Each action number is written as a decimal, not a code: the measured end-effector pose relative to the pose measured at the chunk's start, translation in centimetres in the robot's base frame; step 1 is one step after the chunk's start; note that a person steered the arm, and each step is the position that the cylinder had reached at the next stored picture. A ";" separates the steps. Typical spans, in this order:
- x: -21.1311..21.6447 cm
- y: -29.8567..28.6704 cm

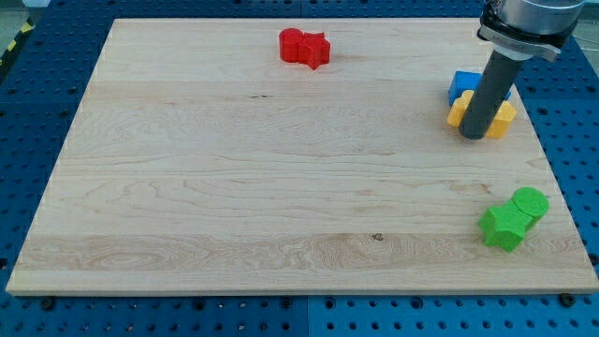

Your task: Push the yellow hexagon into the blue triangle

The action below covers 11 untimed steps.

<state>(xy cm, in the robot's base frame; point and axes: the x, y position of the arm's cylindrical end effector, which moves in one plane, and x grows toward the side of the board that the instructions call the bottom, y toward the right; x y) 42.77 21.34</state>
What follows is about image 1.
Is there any blue triangle block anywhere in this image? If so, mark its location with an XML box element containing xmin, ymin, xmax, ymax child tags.
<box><xmin>448</xmin><ymin>70</ymin><xmax>511</xmax><ymax>110</ymax></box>

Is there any green cylinder block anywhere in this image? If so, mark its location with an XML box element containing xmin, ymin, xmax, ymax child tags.
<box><xmin>510</xmin><ymin>186</ymin><xmax>549</xmax><ymax>231</ymax></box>

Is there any green star block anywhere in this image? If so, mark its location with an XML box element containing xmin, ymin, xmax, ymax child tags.
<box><xmin>478</xmin><ymin>201</ymin><xmax>533</xmax><ymax>252</ymax></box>

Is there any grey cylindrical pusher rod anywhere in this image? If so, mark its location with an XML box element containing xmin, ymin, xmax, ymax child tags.
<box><xmin>459</xmin><ymin>51</ymin><xmax>522</xmax><ymax>139</ymax></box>

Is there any red star block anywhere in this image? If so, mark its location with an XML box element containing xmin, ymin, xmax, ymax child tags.
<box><xmin>298</xmin><ymin>32</ymin><xmax>330</xmax><ymax>70</ymax></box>

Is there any yellow hexagon block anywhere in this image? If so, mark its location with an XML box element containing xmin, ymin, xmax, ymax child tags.
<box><xmin>446</xmin><ymin>90</ymin><xmax>518</xmax><ymax>139</ymax></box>

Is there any red cylinder block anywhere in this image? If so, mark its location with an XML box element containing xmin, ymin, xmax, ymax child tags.
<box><xmin>279</xmin><ymin>28</ymin><xmax>304</xmax><ymax>63</ymax></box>

